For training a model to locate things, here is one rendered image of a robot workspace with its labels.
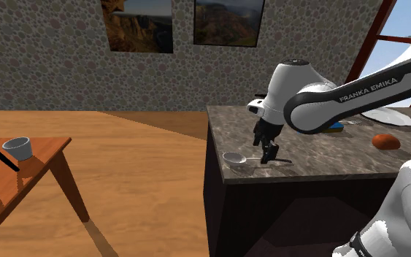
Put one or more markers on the green hills wall picture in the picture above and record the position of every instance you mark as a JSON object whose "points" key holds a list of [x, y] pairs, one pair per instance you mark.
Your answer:
{"points": [[226, 21]]}

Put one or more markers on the blue and yellow sponge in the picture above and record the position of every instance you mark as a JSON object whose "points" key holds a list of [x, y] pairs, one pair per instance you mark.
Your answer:
{"points": [[336, 127]]}

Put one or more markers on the canyon wall picture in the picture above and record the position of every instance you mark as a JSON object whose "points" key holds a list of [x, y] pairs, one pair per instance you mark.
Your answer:
{"points": [[137, 25]]}

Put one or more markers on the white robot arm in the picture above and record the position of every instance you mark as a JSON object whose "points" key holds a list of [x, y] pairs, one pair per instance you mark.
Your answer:
{"points": [[297, 89]]}

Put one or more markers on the orange round fruit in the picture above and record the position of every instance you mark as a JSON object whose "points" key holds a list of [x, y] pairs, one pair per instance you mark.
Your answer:
{"points": [[386, 141]]}

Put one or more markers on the grey cup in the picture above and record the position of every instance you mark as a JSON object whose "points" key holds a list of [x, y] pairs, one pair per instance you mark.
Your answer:
{"points": [[18, 149]]}

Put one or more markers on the red framed window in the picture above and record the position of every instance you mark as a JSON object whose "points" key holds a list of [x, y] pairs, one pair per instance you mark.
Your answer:
{"points": [[401, 21]]}

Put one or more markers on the white plate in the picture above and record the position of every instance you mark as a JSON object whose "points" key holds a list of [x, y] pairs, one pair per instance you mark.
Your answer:
{"points": [[390, 116]]}

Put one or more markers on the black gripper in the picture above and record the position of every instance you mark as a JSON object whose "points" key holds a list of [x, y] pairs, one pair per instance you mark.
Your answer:
{"points": [[267, 130]]}

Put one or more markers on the wooden table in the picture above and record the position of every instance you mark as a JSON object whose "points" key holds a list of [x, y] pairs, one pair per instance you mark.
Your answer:
{"points": [[45, 149]]}

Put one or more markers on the grey ladle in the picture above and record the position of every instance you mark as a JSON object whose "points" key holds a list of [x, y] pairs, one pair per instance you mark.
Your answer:
{"points": [[234, 158]]}

